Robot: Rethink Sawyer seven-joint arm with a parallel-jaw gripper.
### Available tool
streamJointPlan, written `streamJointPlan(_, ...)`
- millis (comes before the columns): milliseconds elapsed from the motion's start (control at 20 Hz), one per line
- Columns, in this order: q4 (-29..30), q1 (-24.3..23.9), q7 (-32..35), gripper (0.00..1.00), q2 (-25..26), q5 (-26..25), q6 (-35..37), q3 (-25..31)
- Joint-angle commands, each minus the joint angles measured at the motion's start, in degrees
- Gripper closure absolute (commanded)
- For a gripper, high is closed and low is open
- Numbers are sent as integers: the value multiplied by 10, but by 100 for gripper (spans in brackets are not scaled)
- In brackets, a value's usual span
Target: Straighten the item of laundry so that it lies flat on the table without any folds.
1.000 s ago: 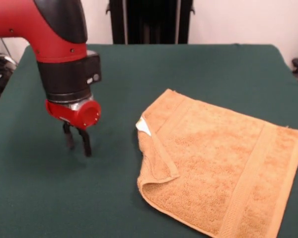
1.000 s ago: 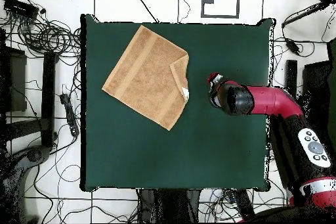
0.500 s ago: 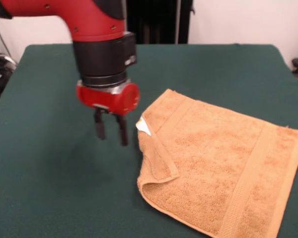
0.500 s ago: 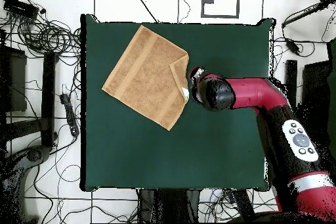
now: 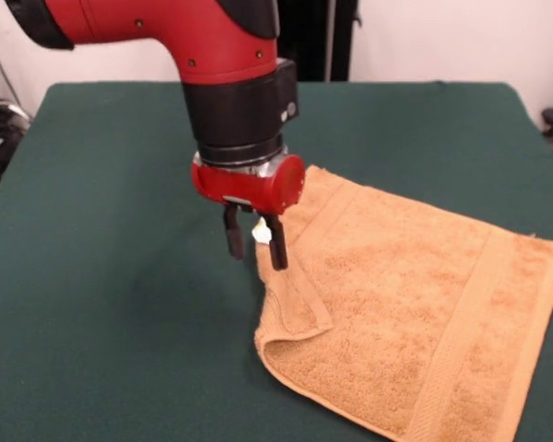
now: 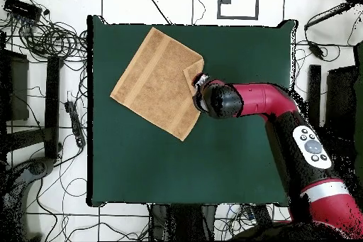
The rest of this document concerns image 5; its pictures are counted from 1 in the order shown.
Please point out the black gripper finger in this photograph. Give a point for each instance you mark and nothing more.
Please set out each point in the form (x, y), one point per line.
(277, 244)
(234, 232)

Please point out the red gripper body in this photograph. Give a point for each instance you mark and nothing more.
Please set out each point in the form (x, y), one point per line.
(239, 186)

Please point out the tan terry towel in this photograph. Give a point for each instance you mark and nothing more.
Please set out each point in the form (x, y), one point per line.
(396, 299)

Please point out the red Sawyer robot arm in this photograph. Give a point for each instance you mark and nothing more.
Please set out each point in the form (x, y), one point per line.
(230, 92)

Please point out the dark green table cloth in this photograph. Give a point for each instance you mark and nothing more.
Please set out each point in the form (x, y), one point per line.
(97, 276)

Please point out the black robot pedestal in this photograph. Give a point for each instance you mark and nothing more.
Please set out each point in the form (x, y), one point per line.
(313, 41)

